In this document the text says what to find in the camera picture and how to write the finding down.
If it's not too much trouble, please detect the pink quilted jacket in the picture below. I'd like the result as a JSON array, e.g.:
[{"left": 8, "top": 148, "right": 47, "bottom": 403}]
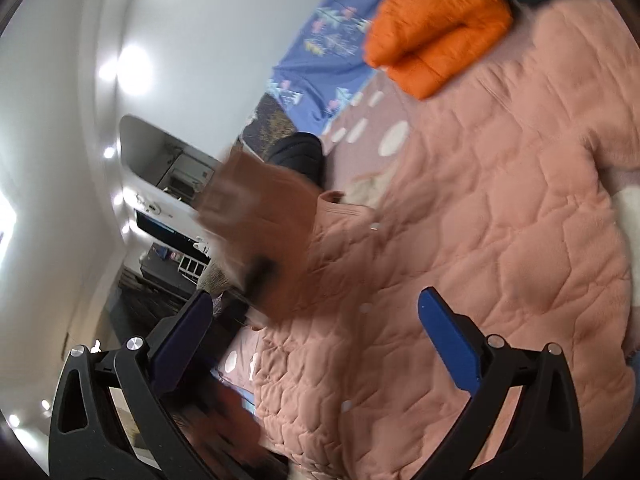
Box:
[{"left": 195, "top": 0, "right": 637, "bottom": 480}]

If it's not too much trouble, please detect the pink polka-dot bedspread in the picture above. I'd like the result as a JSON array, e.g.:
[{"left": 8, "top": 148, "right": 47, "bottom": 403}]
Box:
[{"left": 211, "top": 69, "right": 640, "bottom": 411}]

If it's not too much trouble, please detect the black puffer jacket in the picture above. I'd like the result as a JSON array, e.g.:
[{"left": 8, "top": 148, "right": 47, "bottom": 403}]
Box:
[{"left": 266, "top": 132, "right": 326, "bottom": 188}]

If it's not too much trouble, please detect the dark tree-print cushion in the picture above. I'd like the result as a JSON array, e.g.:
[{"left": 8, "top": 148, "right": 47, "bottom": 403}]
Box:
[{"left": 240, "top": 93, "right": 297, "bottom": 159}]

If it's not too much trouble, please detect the orange puffer jacket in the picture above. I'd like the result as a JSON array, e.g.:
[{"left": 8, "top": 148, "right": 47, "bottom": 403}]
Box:
[{"left": 363, "top": 0, "right": 513, "bottom": 100}]

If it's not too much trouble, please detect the blue tree-print sheet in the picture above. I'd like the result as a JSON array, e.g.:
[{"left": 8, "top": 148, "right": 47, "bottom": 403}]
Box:
[{"left": 267, "top": 0, "right": 382, "bottom": 134}]

